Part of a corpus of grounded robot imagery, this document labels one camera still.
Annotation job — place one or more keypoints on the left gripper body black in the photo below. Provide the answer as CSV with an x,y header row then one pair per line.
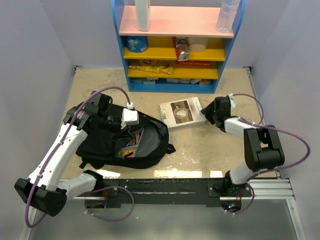
x,y
108,122

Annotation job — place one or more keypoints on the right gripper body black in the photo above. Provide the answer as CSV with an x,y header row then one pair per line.
x,y
216,114

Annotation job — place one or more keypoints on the white coffee cover book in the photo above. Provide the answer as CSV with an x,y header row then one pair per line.
x,y
182,113

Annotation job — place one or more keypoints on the black backpack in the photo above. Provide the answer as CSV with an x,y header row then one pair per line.
x,y
138,146

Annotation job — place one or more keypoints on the blue comic book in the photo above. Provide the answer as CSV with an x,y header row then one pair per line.
x,y
130,148

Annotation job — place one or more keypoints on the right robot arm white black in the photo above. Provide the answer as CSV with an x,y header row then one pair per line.
x,y
262,146

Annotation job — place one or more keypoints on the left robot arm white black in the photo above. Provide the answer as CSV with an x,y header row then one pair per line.
x,y
42,189

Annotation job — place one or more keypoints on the yellow chips bag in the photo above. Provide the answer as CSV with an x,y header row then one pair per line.
x,y
152,66

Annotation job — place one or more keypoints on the silver orange snack bag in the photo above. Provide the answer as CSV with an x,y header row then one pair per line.
x,y
182,49

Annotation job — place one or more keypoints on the orange flat box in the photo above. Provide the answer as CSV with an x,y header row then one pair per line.
x,y
194,63

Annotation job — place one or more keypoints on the blue shelf unit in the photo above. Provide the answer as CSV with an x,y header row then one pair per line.
x,y
167,23

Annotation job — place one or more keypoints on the white plastic tub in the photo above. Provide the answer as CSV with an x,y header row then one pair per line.
x,y
197,44

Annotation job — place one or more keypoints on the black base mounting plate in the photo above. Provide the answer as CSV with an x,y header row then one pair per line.
x,y
164,191

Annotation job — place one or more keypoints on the blue round tin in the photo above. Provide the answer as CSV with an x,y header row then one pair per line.
x,y
137,44

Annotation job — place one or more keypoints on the clear plastic bottle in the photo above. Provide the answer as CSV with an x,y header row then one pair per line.
x,y
227,15

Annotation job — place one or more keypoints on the white carton on shelf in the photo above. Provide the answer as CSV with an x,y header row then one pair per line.
x,y
142,9

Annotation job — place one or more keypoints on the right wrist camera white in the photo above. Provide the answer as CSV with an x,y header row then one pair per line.
x,y
232,101

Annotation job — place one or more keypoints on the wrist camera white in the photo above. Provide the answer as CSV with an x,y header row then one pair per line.
x,y
130,116
232,101

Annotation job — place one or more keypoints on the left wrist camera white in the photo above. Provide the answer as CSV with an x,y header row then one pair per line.
x,y
130,116

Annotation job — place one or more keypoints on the aluminium rail frame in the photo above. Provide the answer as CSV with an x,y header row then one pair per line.
x,y
103,133

